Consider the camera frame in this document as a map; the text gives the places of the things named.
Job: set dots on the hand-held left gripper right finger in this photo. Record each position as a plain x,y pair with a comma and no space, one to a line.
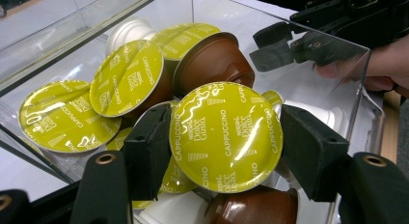
312,153

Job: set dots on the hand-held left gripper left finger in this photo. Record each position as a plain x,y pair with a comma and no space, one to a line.
148,153

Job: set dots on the yellow-lid coffee capsule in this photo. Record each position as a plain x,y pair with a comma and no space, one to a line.
225,137

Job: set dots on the clear plastic box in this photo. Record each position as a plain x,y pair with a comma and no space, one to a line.
64,40

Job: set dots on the white table sheet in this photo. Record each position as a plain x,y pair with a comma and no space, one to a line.
19,177

